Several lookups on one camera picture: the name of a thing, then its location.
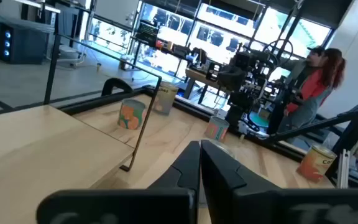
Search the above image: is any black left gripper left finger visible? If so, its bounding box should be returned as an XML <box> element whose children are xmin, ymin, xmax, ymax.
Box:
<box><xmin>37</xmin><ymin>140</ymin><xmax>201</xmax><ymax>224</ymax></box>

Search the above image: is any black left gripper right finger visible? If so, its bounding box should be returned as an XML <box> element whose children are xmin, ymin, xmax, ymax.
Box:
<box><xmin>201</xmin><ymin>139</ymin><xmax>358</xmax><ymax>224</ymax></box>

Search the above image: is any short pink corn can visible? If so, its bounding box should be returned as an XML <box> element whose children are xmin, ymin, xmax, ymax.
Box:
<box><xmin>204</xmin><ymin>116</ymin><xmax>230</xmax><ymax>142</ymax></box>

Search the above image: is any tall orange corn can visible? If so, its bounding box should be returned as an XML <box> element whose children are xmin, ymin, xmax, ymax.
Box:
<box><xmin>296</xmin><ymin>144</ymin><xmax>337</xmax><ymax>184</ymax></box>

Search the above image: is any tall peaches can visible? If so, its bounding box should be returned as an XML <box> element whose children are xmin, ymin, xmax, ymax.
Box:
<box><xmin>153</xmin><ymin>81</ymin><xmax>179</xmax><ymax>116</ymax></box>

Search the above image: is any short orange slices can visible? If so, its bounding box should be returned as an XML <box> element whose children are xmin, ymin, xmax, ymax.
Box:
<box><xmin>117</xmin><ymin>98</ymin><xmax>147</xmax><ymax>131</ymax></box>

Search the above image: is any background wooden workbench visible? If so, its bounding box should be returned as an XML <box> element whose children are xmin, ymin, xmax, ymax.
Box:
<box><xmin>183</xmin><ymin>67</ymin><xmax>229</xmax><ymax>105</ymax></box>

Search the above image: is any person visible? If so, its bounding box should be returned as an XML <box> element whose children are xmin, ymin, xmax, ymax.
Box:
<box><xmin>277</xmin><ymin>48</ymin><xmax>347</xmax><ymax>135</ymax></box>
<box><xmin>283</xmin><ymin>45</ymin><xmax>326</xmax><ymax>94</ymax></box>

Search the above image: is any black computer with blue lights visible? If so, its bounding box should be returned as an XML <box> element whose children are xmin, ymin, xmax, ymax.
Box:
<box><xmin>0</xmin><ymin>23</ymin><xmax>49</xmax><ymax>65</ymax></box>

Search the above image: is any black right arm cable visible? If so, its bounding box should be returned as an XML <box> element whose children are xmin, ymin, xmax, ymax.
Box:
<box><xmin>261</xmin><ymin>39</ymin><xmax>294</xmax><ymax>68</ymax></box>

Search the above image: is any white metal bracket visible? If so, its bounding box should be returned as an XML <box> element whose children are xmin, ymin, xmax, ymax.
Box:
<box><xmin>337</xmin><ymin>149</ymin><xmax>351</xmax><ymax>189</ymax></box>

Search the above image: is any black arched handle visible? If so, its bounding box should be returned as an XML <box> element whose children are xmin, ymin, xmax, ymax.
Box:
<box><xmin>101</xmin><ymin>77</ymin><xmax>134</xmax><ymax>96</ymax></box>

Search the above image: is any thin black shelf frame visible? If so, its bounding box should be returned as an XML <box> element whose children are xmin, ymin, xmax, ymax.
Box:
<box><xmin>44</xmin><ymin>30</ymin><xmax>163</xmax><ymax>172</ymax></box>

